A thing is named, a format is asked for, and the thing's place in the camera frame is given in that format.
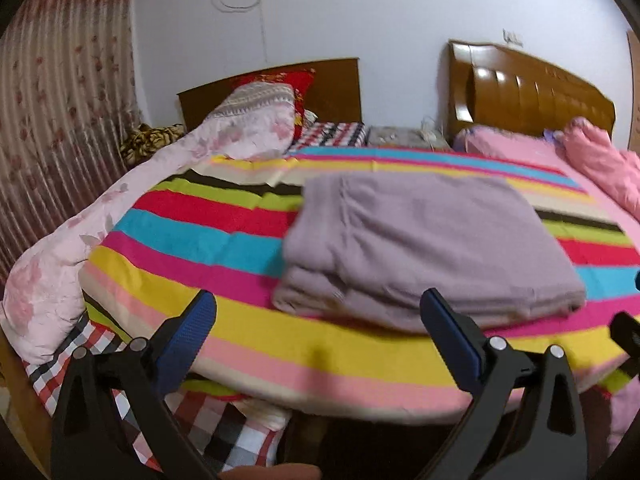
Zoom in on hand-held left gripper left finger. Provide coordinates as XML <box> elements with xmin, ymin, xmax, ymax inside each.
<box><xmin>50</xmin><ymin>289</ymin><xmax>221</xmax><ymax>480</ymax></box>

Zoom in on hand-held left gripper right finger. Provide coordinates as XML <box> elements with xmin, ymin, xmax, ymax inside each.
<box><xmin>419</xmin><ymin>287</ymin><xmax>587</xmax><ymax>480</ymax></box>

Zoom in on purple pants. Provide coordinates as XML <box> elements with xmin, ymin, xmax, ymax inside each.
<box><xmin>271</xmin><ymin>172</ymin><xmax>587</xmax><ymax>333</ymax></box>

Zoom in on person's left hand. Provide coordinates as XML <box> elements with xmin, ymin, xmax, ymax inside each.
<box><xmin>220</xmin><ymin>464</ymin><xmax>322</xmax><ymax>480</ymax></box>

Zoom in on colourful striped blanket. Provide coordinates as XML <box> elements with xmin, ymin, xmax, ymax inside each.
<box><xmin>80</xmin><ymin>146</ymin><xmax>640</xmax><ymax>426</ymax></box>

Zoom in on red checked bed sheet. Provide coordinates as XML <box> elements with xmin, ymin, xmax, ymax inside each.
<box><xmin>25</xmin><ymin>121</ymin><xmax>368</xmax><ymax>473</ymax></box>

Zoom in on pink bed sheet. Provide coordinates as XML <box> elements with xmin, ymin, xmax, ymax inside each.
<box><xmin>500</xmin><ymin>135</ymin><xmax>640</xmax><ymax>461</ymax></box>

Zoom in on pink duvet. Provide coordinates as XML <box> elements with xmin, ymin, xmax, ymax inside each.
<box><xmin>557</xmin><ymin>117</ymin><xmax>640</xmax><ymax>218</ymax></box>

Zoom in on pink floral quilt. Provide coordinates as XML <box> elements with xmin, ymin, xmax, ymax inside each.
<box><xmin>0</xmin><ymin>82</ymin><xmax>296</xmax><ymax>366</ymax></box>

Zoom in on light wooden wardrobe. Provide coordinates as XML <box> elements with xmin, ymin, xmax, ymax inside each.
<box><xmin>626</xmin><ymin>30</ymin><xmax>640</xmax><ymax>153</ymax></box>

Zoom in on tiger print blanket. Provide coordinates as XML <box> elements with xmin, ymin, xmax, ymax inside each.
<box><xmin>120</xmin><ymin>123</ymin><xmax>186</xmax><ymax>165</ymax></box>

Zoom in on pink pillow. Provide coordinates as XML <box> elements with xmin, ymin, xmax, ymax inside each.
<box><xmin>452</xmin><ymin>126</ymin><xmax>551</xmax><ymax>153</ymax></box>

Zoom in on nightstand with floral cover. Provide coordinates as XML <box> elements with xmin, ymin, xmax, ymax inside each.
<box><xmin>367</xmin><ymin>126</ymin><xmax>448</xmax><ymax>151</ymax></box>

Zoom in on light brown carved headboard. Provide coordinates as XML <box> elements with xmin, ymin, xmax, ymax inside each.
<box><xmin>446</xmin><ymin>39</ymin><xmax>617</xmax><ymax>148</ymax></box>

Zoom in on pink floral curtain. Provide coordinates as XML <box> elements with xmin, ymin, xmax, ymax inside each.
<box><xmin>0</xmin><ymin>0</ymin><xmax>143</xmax><ymax>281</ymax></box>

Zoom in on red patterned pillow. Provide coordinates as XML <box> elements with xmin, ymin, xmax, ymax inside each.
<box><xmin>231</xmin><ymin>69</ymin><xmax>317</xmax><ymax>141</ymax></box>

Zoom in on dark wooden headboard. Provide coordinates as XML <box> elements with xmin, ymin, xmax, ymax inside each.
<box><xmin>177</xmin><ymin>57</ymin><xmax>362</xmax><ymax>133</ymax></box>

